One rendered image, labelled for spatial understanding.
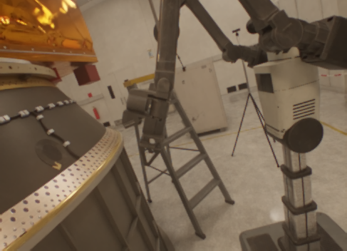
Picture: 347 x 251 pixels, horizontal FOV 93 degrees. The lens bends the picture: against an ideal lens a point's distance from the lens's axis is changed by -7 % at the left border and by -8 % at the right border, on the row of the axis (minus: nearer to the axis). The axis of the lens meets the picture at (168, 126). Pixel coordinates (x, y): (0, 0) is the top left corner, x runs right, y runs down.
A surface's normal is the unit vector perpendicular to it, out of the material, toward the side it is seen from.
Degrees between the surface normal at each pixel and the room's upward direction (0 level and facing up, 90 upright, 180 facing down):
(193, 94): 90
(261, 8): 84
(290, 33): 90
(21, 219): 43
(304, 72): 90
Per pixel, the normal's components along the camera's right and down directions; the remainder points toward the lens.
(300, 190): -0.04, 0.27
